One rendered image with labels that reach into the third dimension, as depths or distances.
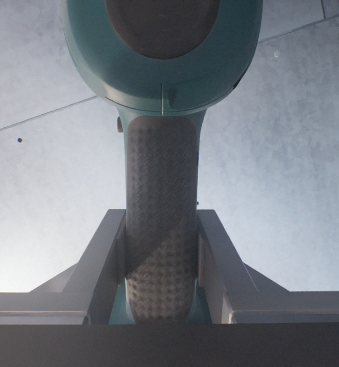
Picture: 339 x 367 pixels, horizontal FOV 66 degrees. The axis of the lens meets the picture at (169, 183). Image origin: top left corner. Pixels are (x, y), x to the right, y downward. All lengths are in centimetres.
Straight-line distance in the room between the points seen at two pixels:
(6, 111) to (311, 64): 43
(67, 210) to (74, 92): 17
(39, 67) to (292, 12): 34
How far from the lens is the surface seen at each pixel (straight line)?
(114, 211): 16
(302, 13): 44
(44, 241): 47
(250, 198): 42
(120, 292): 17
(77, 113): 40
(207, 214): 15
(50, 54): 42
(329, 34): 45
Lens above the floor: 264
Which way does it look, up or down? 3 degrees up
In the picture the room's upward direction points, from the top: 108 degrees counter-clockwise
